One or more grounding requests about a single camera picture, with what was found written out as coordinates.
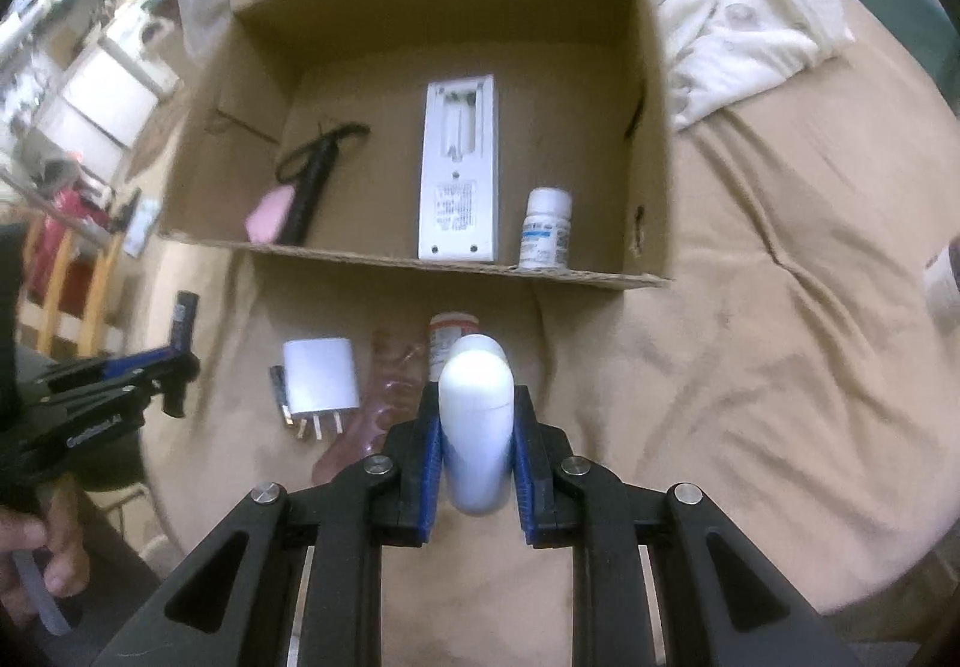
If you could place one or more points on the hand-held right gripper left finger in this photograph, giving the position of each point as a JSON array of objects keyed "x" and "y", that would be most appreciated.
[{"x": 429, "y": 472}]

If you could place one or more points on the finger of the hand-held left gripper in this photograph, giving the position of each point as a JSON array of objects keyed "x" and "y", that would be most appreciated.
[
  {"x": 112, "y": 400},
  {"x": 142, "y": 361}
]

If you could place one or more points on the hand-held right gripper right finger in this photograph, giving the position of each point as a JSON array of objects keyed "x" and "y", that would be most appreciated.
[{"x": 525, "y": 479}]

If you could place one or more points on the small black cylinder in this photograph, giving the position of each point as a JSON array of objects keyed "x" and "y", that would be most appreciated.
[{"x": 184, "y": 318}]

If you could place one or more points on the white rounded plastic bottle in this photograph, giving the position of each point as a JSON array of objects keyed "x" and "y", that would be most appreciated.
[{"x": 476, "y": 427}]

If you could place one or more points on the white bottle with red label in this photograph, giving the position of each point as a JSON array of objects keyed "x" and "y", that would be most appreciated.
[{"x": 448, "y": 337}]

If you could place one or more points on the black stick with gold tip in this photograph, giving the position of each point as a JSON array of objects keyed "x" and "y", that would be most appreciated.
[{"x": 277, "y": 393}]

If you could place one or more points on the white charger plug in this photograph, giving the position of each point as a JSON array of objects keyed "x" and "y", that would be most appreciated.
[{"x": 319, "y": 374}]

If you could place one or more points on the white pill bottle blue label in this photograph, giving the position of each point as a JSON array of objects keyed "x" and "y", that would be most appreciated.
[{"x": 546, "y": 232}]

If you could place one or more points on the white rectangular plastic device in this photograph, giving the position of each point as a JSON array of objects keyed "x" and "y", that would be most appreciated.
[{"x": 457, "y": 187}]

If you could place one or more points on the cardboard box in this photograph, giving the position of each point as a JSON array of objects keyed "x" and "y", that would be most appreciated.
[{"x": 375, "y": 112}]

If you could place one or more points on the person's left hand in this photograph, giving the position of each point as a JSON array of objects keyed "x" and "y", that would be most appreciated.
[{"x": 56, "y": 547}]

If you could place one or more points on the yellow wooden chair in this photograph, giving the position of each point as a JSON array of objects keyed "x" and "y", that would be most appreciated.
[{"x": 52, "y": 307}]

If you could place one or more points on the bathroom scale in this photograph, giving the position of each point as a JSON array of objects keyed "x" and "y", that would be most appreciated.
[{"x": 142, "y": 228}]

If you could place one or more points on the red bag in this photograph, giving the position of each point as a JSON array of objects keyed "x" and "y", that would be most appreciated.
[{"x": 75, "y": 205}]

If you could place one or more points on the brown floor rug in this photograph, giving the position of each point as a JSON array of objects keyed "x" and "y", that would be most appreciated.
[{"x": 154, "y": 142}]

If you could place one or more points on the white kitchen cabinets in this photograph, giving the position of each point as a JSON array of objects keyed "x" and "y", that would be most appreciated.
[{"x": 97, "y": 104}]

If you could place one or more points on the white jar with brown lid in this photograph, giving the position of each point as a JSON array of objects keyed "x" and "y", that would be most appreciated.
[{"x": 943, "y": 284}]

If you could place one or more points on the cream printed duvet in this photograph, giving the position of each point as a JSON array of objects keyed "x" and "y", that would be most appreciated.
[{"x": 750, "y": 21}]

